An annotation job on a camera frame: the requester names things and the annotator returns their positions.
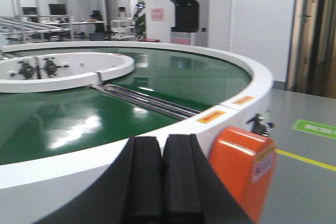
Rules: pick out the green potted plant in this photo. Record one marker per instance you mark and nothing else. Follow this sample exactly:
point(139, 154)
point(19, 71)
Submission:
point(140, 20)

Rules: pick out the silver drink dispenser machine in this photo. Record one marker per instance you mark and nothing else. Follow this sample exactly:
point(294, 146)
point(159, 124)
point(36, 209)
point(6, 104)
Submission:
point(191, 22)

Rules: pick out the round green conveyor table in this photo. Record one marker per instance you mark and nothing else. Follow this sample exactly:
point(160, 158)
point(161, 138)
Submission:
point(69, 108)

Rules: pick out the metal roller rack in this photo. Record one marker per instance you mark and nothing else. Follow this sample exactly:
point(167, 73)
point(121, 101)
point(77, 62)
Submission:
point(25, 21)

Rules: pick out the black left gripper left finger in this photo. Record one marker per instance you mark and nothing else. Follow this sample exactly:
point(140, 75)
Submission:
point(129, 191)

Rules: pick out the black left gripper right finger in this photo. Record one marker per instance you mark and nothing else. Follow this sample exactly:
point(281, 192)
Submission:
point(192, 192)

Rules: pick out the grey waste bin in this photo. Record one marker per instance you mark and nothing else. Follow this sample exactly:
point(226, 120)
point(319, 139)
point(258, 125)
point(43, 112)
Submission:
point(96, 36)

